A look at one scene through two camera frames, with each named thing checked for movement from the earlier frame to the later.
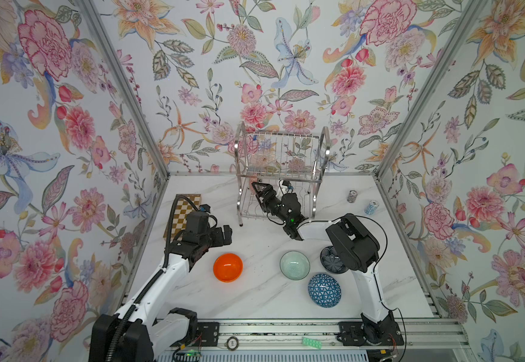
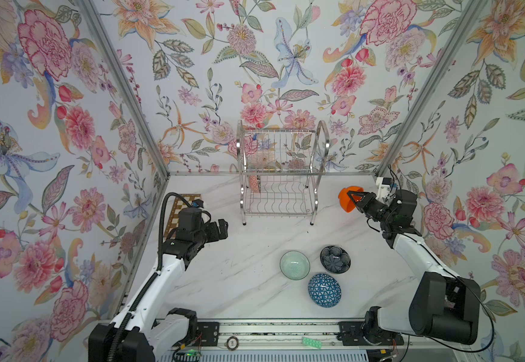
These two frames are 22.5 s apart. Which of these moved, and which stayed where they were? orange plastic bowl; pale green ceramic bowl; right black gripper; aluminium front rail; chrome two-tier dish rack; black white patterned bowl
Moved: orange plastic bowl; right black gripper
Stayed: chrome two-tier dish rack; pale green ceramic bowl; black white patterned bowl; aluminium front rail
